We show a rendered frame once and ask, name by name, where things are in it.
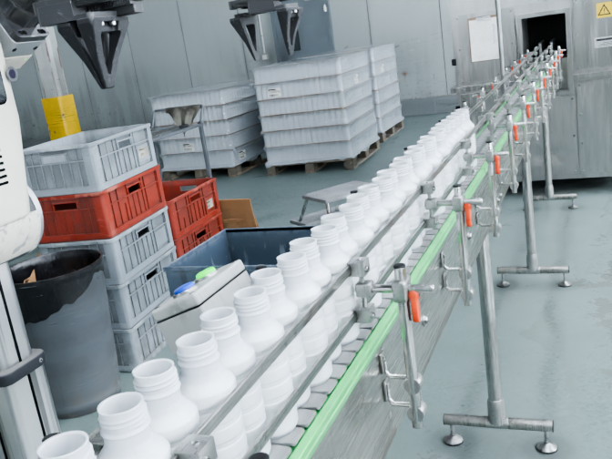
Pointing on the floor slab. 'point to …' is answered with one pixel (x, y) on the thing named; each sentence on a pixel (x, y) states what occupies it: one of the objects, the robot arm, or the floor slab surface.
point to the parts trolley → (177, 134)
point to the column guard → (61, 116)
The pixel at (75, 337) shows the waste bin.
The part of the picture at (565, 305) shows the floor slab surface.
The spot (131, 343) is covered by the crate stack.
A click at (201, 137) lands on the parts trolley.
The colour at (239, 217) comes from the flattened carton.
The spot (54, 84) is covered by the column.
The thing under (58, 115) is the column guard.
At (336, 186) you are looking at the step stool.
